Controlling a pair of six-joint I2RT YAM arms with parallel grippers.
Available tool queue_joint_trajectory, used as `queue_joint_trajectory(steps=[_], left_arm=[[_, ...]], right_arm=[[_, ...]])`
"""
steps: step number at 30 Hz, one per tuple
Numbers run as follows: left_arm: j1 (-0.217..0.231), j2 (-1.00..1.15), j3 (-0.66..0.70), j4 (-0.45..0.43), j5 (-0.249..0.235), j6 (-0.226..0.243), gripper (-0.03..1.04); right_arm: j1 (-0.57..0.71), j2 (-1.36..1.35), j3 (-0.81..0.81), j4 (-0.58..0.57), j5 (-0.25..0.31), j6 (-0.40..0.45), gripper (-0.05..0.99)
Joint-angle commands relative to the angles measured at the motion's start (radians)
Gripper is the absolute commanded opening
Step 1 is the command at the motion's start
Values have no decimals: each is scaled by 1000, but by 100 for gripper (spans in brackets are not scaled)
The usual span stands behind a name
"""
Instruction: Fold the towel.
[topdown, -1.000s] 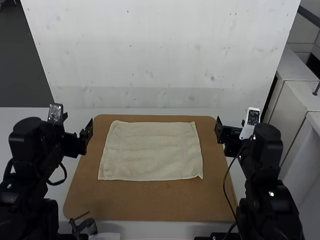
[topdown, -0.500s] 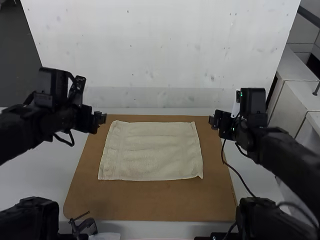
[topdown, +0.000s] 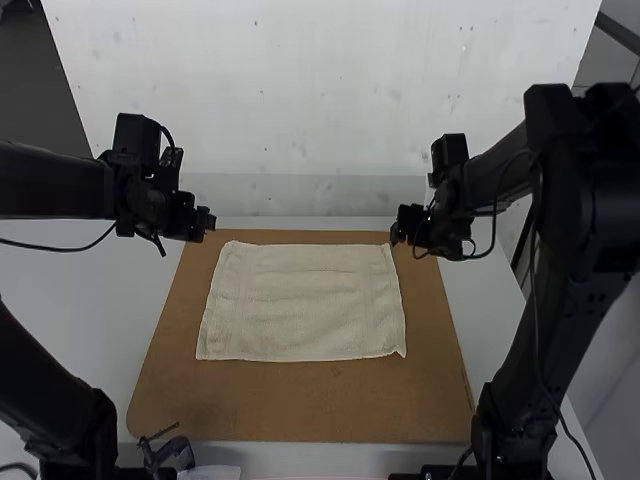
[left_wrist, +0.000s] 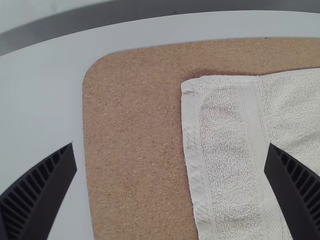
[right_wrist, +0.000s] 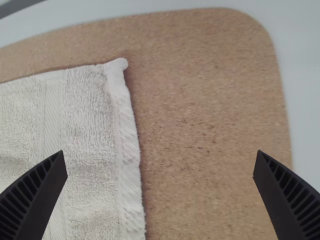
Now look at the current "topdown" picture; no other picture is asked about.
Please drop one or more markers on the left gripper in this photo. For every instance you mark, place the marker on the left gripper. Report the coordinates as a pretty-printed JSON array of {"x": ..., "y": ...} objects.
[{"x": 160, "y": 207}]

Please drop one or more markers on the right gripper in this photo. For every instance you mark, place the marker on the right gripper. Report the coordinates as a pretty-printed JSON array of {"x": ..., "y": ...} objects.
[{"x": 440, "y": 220}]

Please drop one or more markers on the cork mat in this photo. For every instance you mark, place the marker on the cork mat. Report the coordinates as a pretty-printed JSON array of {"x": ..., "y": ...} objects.
[{"x": 300, "y": 395}]

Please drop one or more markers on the pale towel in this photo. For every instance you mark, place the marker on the pale towel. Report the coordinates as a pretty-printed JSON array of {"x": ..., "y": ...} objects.
[{"x": 305, "y": 305}]

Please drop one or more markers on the black clamp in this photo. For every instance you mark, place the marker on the black clamp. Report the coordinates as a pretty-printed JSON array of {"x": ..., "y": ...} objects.
[{"x": 165, "y": 445}]

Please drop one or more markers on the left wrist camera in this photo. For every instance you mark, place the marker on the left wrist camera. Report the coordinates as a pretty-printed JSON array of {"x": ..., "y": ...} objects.
[{"x": 134, "y": 137}]

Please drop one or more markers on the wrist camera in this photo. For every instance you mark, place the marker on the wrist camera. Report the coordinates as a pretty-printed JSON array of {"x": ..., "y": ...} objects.
[
  {"x": 450, "y": 150},
  {"x": 134, "y": 137}
]

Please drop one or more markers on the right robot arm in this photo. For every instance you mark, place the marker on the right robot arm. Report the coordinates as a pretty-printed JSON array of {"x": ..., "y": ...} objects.
[{"x": 565, "y": 250}]

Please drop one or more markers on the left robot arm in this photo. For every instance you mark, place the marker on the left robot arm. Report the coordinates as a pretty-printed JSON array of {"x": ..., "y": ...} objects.
[{"x": 45, "y": 180}]

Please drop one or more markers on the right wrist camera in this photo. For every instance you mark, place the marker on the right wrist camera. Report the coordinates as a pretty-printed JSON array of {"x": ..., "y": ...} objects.
[{"x": 450, "y": 150}]

